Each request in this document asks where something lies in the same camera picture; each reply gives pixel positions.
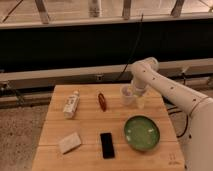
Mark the white plastic bottle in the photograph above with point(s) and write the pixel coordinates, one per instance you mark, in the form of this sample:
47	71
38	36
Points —
71	105

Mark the beige sponge block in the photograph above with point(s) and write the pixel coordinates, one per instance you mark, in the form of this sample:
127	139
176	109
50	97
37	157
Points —
69	142

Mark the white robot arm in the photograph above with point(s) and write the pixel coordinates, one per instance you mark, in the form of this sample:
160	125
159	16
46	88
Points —
198	106

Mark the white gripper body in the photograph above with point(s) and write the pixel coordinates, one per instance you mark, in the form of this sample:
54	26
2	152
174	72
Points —
137	91

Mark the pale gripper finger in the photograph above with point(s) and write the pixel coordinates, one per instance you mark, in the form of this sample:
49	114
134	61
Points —
140	100

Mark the black rectangular block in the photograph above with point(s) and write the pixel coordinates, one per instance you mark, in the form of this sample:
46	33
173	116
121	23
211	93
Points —
107	145

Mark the red-brown elongated object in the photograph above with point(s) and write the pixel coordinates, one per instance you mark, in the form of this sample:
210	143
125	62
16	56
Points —
102	101

